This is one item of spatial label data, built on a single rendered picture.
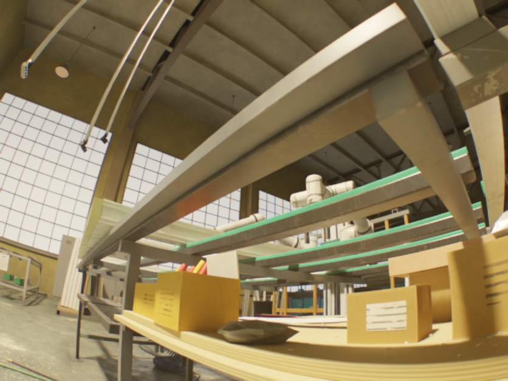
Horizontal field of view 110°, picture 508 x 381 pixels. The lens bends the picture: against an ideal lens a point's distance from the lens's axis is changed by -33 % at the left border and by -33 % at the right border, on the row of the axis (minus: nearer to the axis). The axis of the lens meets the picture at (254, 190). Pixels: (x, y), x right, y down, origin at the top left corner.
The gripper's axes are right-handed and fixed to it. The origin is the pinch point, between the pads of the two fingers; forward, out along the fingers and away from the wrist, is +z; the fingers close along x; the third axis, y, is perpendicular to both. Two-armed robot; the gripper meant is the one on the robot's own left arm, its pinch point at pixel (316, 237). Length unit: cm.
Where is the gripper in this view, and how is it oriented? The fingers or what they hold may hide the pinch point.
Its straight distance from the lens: 133.7
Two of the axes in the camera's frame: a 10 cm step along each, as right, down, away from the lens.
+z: -0.4, 9.1, -4.2
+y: -7.8, -2.9, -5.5
